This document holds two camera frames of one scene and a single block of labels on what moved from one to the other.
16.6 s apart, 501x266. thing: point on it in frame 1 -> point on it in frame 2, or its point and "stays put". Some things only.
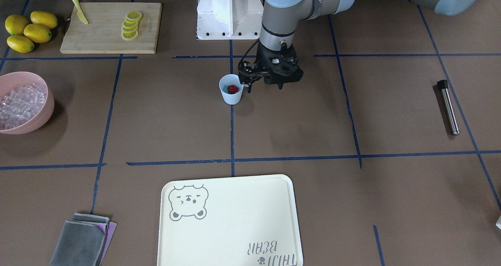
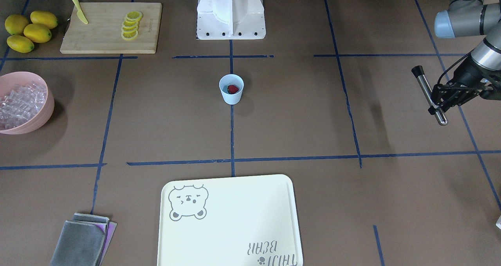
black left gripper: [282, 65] -> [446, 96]
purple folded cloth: [110, 229] stays put
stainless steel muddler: [443, 85] -> [418, 70]
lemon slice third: [130, 23] stays put
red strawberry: [232, 89] stays put
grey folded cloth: [81, 242] stays put
